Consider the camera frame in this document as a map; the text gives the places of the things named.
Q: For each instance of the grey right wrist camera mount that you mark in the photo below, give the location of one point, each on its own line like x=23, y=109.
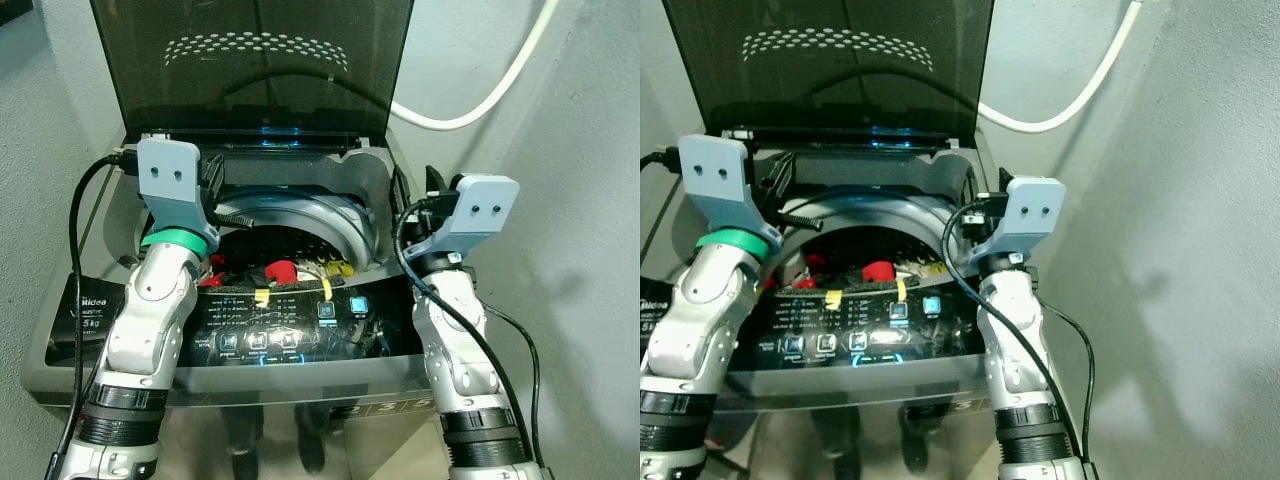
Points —
x=1035, y=215
x=485, y=215

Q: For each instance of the grey top-load washing machine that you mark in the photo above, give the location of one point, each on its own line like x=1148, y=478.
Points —
x=870, y=325
x=300, y=335

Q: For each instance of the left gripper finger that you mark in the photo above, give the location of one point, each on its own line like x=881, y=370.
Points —
x=802, y=220
x=235, y=219

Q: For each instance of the yellow tape strip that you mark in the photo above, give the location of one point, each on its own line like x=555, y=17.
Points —
x=901, y=290
x=833, y=299
x=326, y=288
x=262, y=297

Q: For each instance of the white and yellow garment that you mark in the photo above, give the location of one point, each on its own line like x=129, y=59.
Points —
x=335, y=270
x=925, y=270

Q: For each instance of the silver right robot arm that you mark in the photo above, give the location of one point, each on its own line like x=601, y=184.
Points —
x=1015, y=330
x=450, y=340

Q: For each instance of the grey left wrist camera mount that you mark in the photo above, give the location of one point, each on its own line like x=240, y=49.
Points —
x=170, y=180
x=715, y=180

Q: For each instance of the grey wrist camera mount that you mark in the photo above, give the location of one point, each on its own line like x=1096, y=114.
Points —
x=715, y=180
x=1035, y=215
x=170, y=180
x=485, y=215

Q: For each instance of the red garment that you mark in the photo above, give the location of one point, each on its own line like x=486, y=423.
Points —
x=280, y=272
x=878, y=272

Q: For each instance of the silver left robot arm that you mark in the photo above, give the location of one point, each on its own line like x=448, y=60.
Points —
x=700, y=330
x=150, y=320

